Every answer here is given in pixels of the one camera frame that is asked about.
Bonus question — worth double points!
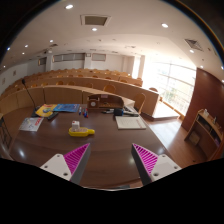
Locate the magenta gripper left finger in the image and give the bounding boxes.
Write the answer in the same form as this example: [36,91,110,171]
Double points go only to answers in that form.
[41,143,91,185]

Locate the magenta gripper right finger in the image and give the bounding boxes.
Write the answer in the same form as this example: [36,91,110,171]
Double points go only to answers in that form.
[131,143,181,185]

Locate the white paper pad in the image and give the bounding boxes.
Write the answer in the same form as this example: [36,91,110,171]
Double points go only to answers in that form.
[115,116,146,130]

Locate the black remote control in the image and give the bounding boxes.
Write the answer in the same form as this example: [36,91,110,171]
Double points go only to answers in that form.
[47,112,59,121]

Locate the red blue markers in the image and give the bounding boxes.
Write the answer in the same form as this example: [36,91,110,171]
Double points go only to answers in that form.
[78,107,88,118]

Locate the white booklet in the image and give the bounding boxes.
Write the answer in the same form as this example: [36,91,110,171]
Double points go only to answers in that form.
[19,117,43,132]

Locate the blue book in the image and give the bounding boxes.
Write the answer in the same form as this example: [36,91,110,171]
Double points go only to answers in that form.
[53,104,80,112]

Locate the wooden bookshelf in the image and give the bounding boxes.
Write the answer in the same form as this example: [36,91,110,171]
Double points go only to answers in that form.
[185,109,224,161]

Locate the gooseneck microphone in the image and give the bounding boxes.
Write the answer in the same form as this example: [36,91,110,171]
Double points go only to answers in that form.
[21,78,40,118]

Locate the black box on desk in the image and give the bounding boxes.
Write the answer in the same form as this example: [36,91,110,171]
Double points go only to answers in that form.
[114,108,124,116]

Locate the wooden desk organizer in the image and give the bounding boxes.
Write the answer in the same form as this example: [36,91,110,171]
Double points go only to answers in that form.
[87,94,124,109]

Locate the wooden chair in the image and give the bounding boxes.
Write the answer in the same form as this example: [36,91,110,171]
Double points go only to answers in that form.
[134,93,146,113]

